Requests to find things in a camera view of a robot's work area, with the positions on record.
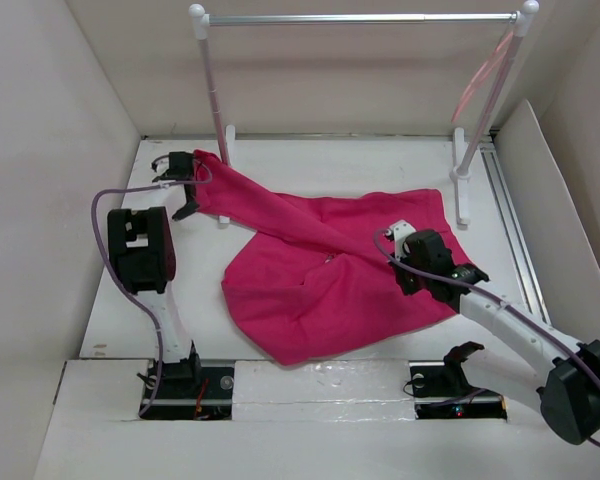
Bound pink trousers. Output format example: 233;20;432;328
194;150;468;366

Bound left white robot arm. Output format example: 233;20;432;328
106;206;203;397

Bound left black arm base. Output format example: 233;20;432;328
137;362;235;421

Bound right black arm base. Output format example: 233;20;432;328
403;342;508;421

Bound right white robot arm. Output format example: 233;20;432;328
374;220;600;445

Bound pink plastic hanger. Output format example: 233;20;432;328
451;28;513;124

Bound white clothes rack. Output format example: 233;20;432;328
187;0;541;231

